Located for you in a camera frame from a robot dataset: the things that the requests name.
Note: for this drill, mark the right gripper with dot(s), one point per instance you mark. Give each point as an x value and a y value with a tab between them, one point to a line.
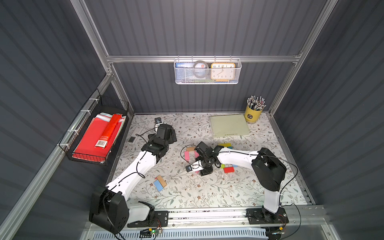
202	150

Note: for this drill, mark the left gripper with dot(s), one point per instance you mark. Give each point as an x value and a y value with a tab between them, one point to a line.
167	133

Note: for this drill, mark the yellow block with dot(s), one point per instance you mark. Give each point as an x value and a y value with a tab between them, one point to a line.
226	145

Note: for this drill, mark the red block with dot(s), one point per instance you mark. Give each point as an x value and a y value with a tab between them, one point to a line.
228	170

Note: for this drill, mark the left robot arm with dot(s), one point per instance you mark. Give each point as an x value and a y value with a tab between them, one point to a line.
109	209

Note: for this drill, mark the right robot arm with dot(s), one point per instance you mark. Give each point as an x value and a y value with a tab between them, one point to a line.
270	171

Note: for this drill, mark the white remote control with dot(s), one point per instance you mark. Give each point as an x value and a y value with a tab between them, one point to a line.
133	135

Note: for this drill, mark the pale green workspace book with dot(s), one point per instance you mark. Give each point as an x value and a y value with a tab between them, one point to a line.
229	125

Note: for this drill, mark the tan block front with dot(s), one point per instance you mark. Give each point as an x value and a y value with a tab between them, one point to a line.
161	181

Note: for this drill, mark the blue block front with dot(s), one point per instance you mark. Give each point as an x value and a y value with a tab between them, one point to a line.
158	185

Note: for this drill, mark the red long box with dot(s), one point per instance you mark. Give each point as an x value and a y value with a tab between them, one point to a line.
108	131

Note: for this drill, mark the yellow pen cup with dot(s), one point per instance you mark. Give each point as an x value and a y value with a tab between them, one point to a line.
255	106

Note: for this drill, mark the grey tape roll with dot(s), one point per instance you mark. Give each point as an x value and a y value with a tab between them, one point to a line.
200	69

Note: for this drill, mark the red folder stack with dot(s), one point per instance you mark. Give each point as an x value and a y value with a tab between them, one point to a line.
86	149

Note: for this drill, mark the yellow square clock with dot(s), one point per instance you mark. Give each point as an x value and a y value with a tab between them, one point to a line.
223	72

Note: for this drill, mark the green circuit board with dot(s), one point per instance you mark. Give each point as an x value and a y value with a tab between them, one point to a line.
150	233

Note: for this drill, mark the white wire wall basket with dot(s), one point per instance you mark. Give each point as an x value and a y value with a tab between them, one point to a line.
183	69

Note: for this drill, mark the black wire side basket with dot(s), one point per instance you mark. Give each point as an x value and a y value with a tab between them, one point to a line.
99	104

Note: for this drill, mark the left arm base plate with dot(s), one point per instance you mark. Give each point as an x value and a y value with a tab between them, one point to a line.
154	219

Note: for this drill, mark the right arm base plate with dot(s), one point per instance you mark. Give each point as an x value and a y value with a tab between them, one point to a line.
259	216

